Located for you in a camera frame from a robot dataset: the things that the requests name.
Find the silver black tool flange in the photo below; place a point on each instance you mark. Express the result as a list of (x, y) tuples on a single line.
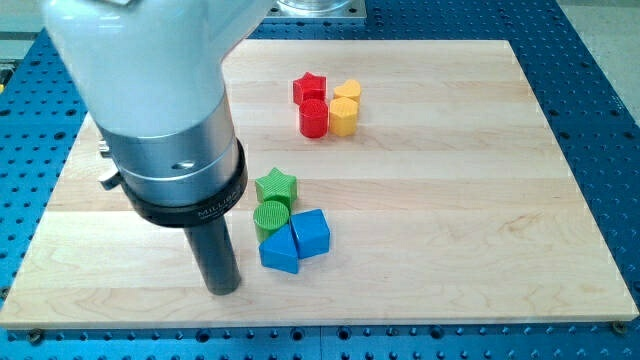
[(185, 178)]

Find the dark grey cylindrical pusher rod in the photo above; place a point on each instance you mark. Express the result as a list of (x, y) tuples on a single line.
[(213, 252)]

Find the blue triangle block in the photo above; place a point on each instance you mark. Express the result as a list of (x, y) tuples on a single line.
[(279, 251)]

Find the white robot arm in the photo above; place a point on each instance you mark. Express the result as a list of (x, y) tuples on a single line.
[(150, 73)]

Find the blue cube block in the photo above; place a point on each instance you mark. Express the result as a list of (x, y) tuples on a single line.
[(311, 233)]

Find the green cylinder block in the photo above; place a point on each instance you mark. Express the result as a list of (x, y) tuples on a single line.
[(268, 218)]

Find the green star block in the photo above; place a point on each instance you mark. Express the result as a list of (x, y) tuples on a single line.
[(277, 186)]

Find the red cylinder block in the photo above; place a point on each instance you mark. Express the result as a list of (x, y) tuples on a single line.
[(313, 118)]

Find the red star block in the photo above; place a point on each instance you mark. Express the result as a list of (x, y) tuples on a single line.
[(309, 86)]

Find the yellow hexagon block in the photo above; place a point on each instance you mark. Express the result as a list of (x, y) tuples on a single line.
[(343, 116)]

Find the wooden board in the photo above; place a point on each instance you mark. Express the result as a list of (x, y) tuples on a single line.
[(451, 203)]

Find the yellow heart block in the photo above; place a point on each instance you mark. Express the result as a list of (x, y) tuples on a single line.
[(350, 89)]

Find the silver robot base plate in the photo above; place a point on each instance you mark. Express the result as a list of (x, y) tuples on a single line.
[(317, 11)]

